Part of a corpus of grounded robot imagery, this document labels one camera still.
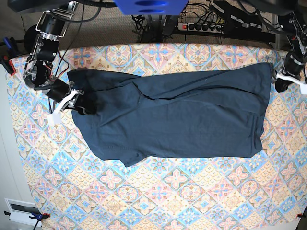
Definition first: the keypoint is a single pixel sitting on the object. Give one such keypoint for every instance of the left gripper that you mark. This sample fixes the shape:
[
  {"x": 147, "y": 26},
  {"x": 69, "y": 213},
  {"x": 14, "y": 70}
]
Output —
[{"x": 292, "y": 66}]

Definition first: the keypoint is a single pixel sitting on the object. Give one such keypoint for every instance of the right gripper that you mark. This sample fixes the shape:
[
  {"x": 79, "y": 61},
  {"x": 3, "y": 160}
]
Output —
[{"x": 82, "y": 105}]

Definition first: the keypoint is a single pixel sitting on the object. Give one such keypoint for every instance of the dark navy t-shirt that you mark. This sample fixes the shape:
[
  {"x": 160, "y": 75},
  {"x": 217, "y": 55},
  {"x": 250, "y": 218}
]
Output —
[{"x": 201, "y": 114}]

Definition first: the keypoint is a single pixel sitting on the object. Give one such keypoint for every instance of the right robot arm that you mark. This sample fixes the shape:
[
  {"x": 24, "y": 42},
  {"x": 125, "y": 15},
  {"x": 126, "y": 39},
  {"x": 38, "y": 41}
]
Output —
[{"x": 38, "y": 73}]

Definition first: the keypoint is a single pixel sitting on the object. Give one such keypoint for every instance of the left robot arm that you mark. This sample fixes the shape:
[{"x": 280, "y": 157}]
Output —
[{"x": 292, "y": 20}]

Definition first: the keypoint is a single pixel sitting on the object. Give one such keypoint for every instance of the patterned colourful tablecloth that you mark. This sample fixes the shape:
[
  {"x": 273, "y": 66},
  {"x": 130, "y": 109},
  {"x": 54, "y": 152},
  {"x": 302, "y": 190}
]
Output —
[{"x": 82, "y": 192}]

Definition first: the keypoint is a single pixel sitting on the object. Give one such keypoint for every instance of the black round stool base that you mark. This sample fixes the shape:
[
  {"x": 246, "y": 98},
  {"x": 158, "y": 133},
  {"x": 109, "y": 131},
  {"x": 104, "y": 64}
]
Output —
[{"x": 30, "y": 38}]

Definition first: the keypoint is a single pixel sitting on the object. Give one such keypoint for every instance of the red black clamp upper left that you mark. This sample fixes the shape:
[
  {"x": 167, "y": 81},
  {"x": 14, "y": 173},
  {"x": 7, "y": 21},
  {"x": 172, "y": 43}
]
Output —
[{"x": 8, "y": 65}]

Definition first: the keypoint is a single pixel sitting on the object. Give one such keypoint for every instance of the blue clamp upper left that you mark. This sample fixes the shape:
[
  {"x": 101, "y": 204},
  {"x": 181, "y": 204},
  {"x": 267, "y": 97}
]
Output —
[{"x": 9, "y": 43}]

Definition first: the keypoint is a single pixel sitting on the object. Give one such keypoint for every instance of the blue clamp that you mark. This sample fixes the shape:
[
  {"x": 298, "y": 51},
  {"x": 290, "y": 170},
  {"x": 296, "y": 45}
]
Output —
[
  {"x": 9, "y": 43},
  {"x": 36, "y": 216}
]

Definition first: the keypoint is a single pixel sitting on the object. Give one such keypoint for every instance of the white power strip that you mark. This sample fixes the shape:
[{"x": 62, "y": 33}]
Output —
[{"x": 201, "y": 27}]

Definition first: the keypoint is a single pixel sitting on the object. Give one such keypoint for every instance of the blue clamp lower left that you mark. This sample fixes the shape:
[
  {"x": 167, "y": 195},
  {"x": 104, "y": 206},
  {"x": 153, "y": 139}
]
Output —
[{"x": 36, "y": 216}]

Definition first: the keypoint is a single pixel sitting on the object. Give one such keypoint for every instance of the red clamp lower right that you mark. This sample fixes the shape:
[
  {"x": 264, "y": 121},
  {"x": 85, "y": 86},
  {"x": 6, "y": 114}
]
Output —
[{"x": 301, "y": 215}]

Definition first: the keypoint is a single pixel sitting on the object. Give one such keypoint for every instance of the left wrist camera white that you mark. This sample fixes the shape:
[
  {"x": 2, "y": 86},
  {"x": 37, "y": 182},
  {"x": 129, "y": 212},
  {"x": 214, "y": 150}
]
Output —
[{"x": 302, "y": 84}]

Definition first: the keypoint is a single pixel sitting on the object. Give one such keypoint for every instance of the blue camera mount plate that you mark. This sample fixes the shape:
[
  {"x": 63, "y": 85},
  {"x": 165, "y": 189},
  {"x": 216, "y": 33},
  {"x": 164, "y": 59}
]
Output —
[{"x": 151, "y": 7}]

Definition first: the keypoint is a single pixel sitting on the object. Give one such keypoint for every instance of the white wall outlet box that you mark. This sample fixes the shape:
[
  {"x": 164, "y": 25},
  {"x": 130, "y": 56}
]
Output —
[{"x": 21, "y": 211}]

